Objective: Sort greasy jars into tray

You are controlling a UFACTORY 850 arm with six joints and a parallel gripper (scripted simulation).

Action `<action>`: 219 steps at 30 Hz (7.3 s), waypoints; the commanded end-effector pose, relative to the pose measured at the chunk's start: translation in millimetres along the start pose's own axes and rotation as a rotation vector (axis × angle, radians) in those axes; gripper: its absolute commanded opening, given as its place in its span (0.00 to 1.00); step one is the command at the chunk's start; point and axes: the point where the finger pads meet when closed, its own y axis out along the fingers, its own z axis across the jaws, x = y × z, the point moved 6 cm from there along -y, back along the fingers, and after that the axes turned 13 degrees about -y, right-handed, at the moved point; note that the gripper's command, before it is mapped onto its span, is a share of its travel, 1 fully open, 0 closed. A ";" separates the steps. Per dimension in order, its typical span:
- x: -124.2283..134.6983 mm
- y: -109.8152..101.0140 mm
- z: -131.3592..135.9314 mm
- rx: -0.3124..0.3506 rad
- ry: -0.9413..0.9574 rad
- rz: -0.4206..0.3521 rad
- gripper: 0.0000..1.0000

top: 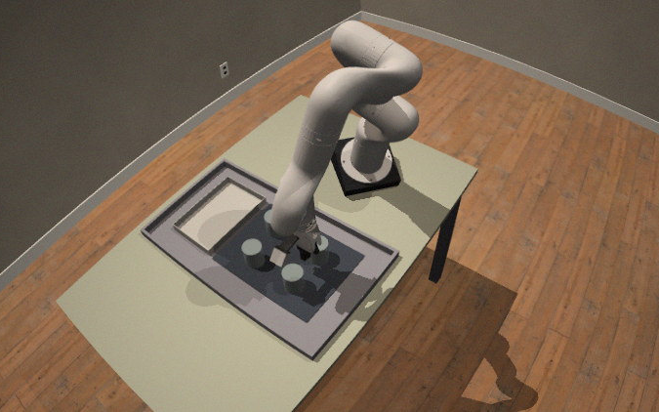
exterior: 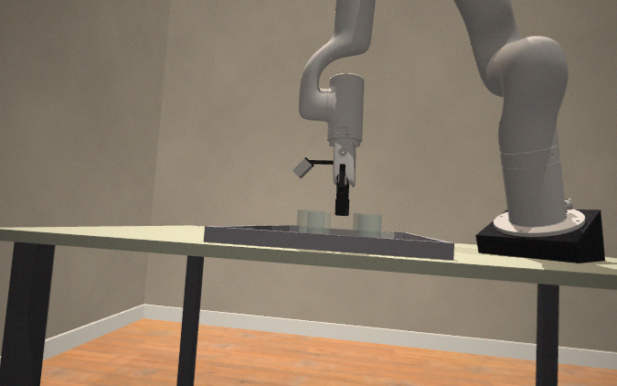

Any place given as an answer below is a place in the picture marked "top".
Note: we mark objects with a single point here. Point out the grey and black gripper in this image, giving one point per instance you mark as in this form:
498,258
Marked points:
308,241

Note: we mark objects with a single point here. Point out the clear glass jar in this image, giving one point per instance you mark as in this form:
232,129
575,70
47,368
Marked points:
270,231
253,253
293,279
323,256

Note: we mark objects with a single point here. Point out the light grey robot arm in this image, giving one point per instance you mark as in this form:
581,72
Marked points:
382,69

